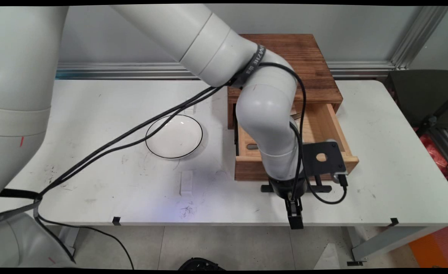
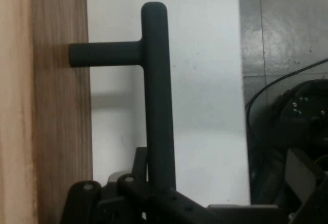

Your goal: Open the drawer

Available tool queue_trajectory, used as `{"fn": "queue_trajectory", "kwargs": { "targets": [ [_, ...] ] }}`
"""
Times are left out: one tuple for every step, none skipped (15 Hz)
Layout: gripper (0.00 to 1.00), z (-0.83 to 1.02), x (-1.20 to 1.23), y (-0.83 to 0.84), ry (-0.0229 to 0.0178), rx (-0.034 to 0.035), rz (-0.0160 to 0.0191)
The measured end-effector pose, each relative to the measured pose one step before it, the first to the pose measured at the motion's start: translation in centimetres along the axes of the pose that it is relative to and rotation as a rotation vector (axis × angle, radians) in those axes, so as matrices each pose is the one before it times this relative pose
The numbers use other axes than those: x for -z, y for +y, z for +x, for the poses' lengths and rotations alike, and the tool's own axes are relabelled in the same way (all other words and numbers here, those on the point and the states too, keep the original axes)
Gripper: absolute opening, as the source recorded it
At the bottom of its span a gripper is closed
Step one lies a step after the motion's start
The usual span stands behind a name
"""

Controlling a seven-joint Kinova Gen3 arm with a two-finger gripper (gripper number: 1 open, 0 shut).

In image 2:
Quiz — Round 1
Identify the black drawer handle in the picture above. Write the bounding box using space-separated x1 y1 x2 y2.
30 0 177 224

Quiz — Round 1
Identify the brown wooden drawer cabinet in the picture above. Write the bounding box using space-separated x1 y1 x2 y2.
0 0 35 224

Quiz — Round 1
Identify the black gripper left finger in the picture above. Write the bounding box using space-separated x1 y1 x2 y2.
60 146 150 224

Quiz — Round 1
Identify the black round device on floor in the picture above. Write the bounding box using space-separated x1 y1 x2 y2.
247 78 328 224

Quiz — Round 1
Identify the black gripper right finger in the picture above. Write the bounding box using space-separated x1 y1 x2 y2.
117 174 282 224

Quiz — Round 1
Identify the black cable on floor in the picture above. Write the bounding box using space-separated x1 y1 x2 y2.
244 58 328 132

